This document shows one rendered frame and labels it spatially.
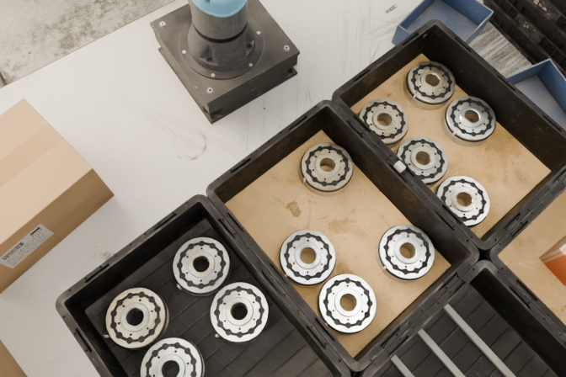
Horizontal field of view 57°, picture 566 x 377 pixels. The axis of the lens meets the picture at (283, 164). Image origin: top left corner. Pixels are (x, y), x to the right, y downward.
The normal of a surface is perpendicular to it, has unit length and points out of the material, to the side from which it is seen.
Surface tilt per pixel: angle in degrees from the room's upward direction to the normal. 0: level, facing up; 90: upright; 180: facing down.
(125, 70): 0
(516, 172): 0
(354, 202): 0
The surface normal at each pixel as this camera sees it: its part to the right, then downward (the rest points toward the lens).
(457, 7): -0.67, 0.67
